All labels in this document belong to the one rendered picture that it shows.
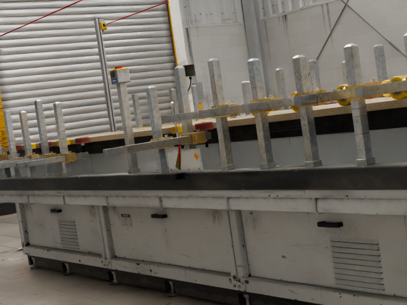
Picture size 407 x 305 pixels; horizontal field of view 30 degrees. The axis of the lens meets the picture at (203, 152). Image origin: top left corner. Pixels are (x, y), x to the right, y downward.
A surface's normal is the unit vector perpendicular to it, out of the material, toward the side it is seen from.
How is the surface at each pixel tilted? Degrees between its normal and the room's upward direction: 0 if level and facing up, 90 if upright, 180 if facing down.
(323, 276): 90
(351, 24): 90
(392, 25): 90
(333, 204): 90
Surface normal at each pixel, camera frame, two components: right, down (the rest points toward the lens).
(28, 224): -0.80, 0.15
